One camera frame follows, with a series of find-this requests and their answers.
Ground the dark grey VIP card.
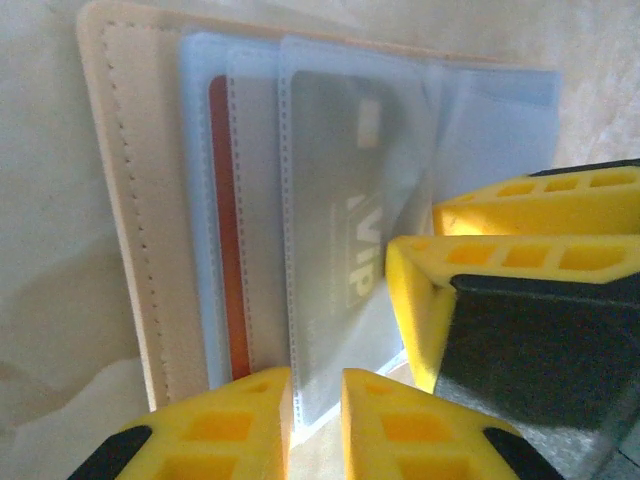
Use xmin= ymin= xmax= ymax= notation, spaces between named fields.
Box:
xmin=288 ymin=69 xmax=437 ymax=426

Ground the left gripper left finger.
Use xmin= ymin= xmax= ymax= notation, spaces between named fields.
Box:
xmin=67 ymin=365 xmax=294 ymax=480

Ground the beige card holder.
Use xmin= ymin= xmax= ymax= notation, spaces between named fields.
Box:
xmin=74 ymin=0 xmax=564 ymax=419

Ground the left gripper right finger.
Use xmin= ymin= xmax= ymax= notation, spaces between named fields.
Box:
xmin=340 ymin=367 xmax=566 ymax=480

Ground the red yellow small packet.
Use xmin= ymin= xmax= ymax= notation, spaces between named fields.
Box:
xmin=207 ymin=74 xmax=252 ymax=382

